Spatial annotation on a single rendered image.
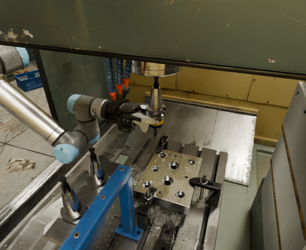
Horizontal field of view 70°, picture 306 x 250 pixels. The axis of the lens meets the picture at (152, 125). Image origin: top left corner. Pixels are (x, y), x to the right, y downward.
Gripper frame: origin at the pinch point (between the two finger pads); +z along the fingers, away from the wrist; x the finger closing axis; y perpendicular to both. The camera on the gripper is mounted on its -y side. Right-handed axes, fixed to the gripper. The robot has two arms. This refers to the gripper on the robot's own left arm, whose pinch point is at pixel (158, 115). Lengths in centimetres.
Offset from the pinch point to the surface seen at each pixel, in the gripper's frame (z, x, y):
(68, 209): -9.2, 35.5, 8.2
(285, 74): 26.3, 31.6, -28.1
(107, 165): -10.6, 16.8, 11.1
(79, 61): -67, -45, 2
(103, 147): -61, -47, 66
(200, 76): -5, -100, 22
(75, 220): -7.5, 36.0, 10.9
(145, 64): -0.7, 8.3, -19.2
